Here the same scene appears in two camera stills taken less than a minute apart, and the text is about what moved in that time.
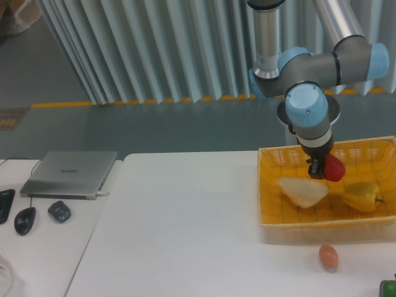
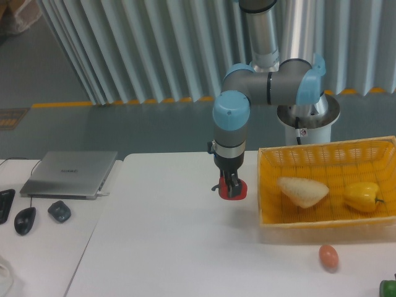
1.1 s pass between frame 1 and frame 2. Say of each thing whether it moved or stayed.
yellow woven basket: stayed
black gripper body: moved
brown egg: stayed
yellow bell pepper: stayed
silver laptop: stayed
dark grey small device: stayed
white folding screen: stayed
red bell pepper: moved
